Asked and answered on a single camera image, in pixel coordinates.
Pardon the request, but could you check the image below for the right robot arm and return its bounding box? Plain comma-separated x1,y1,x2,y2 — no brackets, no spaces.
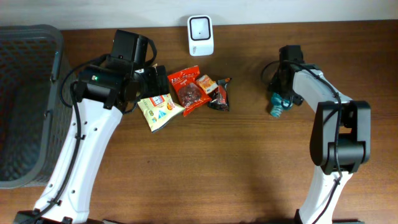
268,45,371,223

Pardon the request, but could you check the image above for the black red snack packet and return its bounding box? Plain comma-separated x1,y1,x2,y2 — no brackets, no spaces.
208,78,232,111

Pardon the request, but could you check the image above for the grey plastic mesh basket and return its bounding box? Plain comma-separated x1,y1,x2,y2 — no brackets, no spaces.
1,25,73,189

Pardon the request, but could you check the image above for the small orange snack packet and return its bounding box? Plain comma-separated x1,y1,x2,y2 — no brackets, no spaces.
195,75,218,95

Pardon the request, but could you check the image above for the blue mouthwash bottle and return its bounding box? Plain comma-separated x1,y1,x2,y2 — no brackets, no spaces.
270,93,292,118

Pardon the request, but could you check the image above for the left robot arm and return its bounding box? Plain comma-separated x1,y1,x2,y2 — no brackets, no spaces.
14,29,169,223

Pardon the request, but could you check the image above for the yellow snack bag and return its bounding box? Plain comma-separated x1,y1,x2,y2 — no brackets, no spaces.
136,63,186,133

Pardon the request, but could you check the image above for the red snack bag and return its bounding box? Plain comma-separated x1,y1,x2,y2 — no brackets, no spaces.
167,65,211,116

